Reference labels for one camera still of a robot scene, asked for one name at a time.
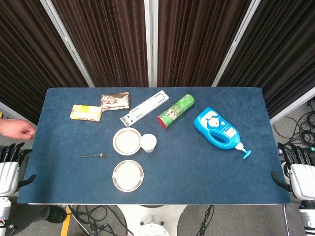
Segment brown white snack packet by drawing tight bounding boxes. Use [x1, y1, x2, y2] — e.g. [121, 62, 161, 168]
[100, 92, 131, 113]

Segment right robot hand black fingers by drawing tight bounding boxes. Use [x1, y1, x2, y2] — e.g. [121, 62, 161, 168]
[270, 142, 315, 201]

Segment green chips can red lid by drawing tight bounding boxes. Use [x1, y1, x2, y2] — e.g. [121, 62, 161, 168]
[157, 93, 195, 130]

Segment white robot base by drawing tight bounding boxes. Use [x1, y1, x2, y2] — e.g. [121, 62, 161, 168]
[116, 205, 186, 236]

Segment small metal spoon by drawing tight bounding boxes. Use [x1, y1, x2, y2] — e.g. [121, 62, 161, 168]
[79, 152, 108, 159]

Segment steel bowl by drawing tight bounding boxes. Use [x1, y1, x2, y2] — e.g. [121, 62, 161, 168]
[112, 127, 144, 156]

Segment person leg with black shoe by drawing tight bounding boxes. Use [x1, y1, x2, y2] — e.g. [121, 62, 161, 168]
[6, 204, 67, 231]

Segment white paper cup blue flower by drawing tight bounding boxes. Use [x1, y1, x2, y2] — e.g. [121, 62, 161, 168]
[139, 133, 158, 153]

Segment yellow snack box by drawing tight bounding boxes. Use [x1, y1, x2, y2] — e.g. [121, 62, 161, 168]
[70, 104, 103, 122]

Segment white plastic folding bracket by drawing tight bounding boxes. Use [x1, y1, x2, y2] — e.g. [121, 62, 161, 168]
[120, 90, 170, 127]

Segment blue pump detergent bottle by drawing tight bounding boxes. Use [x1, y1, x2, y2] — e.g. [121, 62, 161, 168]
[193, 107, 252, 161]

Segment round steel plate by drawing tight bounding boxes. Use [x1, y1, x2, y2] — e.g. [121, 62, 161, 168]
[112, 159, 145, 193]

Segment bare human hand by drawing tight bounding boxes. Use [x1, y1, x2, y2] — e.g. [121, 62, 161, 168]
[0, 118, 36, 141]

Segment black cable bundle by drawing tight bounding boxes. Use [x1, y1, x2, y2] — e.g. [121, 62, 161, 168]
[66, 205, 135, 236]
[273, 97, 315, 148]

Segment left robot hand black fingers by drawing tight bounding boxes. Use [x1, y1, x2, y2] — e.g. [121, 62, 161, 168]
[0, 142, 37, 197]

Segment blue fabric table mat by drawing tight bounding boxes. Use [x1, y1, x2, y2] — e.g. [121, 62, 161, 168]
[17, 87, 291, 205]

